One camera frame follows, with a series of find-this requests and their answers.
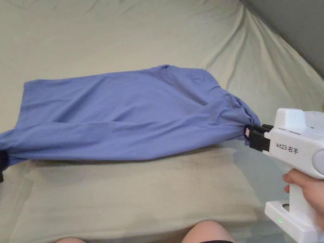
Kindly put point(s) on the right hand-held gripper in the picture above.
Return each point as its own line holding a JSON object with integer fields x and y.
{"x": 296, "y": 141}

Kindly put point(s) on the bed with pale green sheet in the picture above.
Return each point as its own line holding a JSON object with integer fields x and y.
{"x": 126, "y": 38}

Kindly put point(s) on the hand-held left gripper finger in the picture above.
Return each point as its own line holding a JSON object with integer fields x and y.
{"x": 3, "y": 158}

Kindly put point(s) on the blue shirt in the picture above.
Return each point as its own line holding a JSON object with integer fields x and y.
{"x": 126, "y": 108}

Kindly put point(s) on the person's right hand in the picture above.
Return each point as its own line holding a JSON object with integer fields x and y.
{"x": 312, "y": 192}

